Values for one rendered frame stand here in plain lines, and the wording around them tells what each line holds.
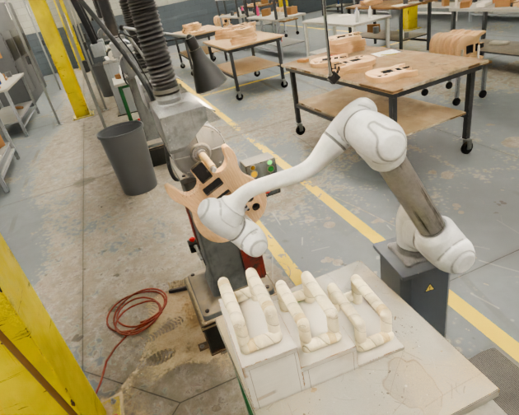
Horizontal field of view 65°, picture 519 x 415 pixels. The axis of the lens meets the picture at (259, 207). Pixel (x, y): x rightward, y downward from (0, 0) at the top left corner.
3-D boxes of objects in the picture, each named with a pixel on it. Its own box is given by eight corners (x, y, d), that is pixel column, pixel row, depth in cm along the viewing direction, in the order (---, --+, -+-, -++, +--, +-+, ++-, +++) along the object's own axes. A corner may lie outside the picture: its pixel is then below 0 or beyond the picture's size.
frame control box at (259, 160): (231, 197, 229) (221, 155, 217) (266, 185, 234) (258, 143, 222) (245, 216, 209) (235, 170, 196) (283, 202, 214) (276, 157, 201)
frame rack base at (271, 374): (228, 339, 131) (216, 300, 122) (272, 322, 134) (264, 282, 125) (254, 412, 108) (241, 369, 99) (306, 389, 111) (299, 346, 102)
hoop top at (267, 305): (245, 276, 117) (242, 267, 116) (255, 272, 118) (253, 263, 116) (267, 323, 100) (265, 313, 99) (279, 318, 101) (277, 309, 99)
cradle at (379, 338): (355, 347, 118) (354, 339, 116) (390, 333, 120) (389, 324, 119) (361, 356, 115) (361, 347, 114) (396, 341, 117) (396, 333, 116)
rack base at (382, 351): (315, 306, 136) (315, 304, 136) (356, 291, 139) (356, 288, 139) (358, 369, 113) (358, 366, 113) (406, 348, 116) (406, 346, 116)
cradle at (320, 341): (301, 347, 111) (299, 340, 110) (338, 333, 113) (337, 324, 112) (306, 357, 108) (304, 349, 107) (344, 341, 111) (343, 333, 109)
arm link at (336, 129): (317, 125, 148) (333, 137, 137) (352, 86, 145) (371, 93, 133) (339, 146, 154) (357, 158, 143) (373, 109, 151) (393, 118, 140)
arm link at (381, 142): (451, 234, 174) (490, 263, 155) (421, 258, 176) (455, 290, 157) (370, 96, 135) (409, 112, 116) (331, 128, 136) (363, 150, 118)
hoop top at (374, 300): (349, 282, 131) (348, 273, 129) (357, 278, 132) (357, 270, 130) (384, 324, 114) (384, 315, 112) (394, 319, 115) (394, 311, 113)
